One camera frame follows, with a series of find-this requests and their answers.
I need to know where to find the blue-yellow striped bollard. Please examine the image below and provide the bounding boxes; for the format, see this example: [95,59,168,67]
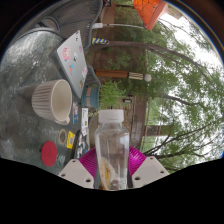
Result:
[91,37,111,46]

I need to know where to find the wooden lamp post, globe light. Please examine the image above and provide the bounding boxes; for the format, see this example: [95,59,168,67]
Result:
[94,69,153,84]

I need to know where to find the silver laptop with stickers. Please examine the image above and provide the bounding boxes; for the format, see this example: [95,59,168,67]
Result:
[55,29,90,100]

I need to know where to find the yellow sticker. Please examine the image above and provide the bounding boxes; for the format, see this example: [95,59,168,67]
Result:
[66,130,76,150]

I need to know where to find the large tree with forked trunk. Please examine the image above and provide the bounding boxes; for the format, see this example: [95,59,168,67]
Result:
[143,19,224,163]

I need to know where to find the orange canopy with white pole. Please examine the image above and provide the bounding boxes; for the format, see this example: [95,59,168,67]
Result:
[92,0,170,32]

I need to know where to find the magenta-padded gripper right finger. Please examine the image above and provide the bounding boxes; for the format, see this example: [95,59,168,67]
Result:
[127,145,171,190]

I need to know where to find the green plant in blue pot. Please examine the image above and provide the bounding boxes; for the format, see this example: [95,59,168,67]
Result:
[80,79,128,110]

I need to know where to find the grey mesh patio chair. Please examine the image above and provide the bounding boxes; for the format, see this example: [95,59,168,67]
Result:
[39,0,104,51]

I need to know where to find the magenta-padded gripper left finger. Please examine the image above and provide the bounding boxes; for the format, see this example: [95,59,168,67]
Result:
[57,147,99,190]

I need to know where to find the flat round red coaster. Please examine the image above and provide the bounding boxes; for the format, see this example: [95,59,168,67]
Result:
[40,140,59,168]

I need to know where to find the black laptop with stickers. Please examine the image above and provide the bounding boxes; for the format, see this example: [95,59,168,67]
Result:
[73,129,98,161]

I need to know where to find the white ribbed mug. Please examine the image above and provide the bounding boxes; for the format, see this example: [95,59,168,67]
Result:
[31,79,74,126]

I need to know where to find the clear bottle with white cap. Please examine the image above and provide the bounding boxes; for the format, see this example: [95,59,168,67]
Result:
[94,109,131,191]

